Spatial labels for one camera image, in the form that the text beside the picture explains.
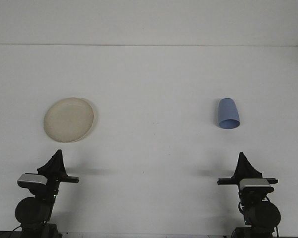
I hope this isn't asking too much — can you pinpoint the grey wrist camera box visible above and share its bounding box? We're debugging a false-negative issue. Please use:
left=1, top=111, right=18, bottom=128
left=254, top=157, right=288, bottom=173
left=238, top=178, right=275, bottom=193
left=16, top=173, right=47, bottom=188

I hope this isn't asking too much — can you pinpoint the pale round plate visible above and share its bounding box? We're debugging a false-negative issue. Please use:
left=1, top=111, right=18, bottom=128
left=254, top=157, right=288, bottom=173
left=43, top=97, right=98, bottom=144

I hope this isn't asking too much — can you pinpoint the pale blue cup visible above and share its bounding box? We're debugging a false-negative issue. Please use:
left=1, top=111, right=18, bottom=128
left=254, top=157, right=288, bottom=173
left=215, top=98, right=241, bottom=130

